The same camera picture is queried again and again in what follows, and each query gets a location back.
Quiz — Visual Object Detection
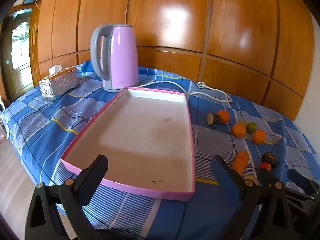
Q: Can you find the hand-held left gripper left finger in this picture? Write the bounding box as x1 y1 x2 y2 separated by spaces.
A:
24 154 108 240

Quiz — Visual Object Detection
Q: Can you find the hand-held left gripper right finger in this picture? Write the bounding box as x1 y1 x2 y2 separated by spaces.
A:
210 154 298 240

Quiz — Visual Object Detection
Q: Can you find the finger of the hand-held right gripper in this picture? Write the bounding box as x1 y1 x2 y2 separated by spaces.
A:
287 169 320 200
258 169 277 184

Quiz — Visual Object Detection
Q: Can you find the carrot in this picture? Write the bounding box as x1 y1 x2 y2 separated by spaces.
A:
230 150 250 178

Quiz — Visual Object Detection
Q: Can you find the orange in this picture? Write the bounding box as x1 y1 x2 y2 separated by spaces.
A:
217 110 230 124
252 130 266 145
232 124 247 138

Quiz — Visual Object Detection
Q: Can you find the green tomato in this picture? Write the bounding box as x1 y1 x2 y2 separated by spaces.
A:
246 121 258 134

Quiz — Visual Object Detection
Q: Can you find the pink shallow tray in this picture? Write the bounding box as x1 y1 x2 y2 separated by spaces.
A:
61 87 196 202

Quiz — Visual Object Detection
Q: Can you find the dark speckled round passion fruit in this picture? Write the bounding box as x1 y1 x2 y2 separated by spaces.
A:
262 152 278 168

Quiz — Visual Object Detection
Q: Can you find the halved kiwi fruit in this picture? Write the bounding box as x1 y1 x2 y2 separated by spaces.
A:
207 113 222 126

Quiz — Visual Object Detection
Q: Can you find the blue plaid tablecloth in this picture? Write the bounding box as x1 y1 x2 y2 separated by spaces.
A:
1 60 317 240

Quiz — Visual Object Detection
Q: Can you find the silver embossed tissue box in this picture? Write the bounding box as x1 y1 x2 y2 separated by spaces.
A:
39 66 80 102

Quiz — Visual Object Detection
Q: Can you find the pink electric kettle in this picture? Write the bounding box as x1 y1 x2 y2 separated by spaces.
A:
90 24 139 93

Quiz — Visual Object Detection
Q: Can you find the wooden door with glass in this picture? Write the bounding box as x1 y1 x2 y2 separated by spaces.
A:
2 7 34 103

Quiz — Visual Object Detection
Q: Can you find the wooden panelled wardrobe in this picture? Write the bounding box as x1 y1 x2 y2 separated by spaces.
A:
30 0 314 123

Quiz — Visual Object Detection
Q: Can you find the white power cable with plug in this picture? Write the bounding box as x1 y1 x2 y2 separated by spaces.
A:
137 77 233 103

